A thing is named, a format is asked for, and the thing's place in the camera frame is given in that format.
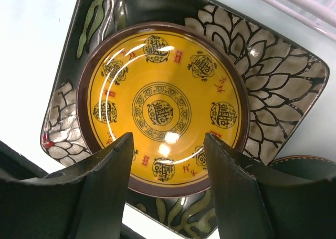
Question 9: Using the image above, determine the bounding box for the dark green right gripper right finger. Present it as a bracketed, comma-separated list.
[204, 133, 335, 238]

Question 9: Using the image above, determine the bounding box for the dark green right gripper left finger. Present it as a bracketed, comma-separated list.
[0, 132, 135, 239]

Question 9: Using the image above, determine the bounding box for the black square floral plate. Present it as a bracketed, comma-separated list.
[40, 0, 329, 238]

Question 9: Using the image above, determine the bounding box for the yellow round patterned plate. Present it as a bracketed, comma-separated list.
[77, 22, 250, 198]

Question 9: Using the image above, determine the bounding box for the dark green red-rimmed mug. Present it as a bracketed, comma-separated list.
[269, 155, 335, 181]

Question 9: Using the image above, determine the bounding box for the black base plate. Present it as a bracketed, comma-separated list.
[0, 140, 148, 239]

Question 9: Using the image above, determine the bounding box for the white wire dish rack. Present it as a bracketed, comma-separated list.
[262, 0, 335, 41]

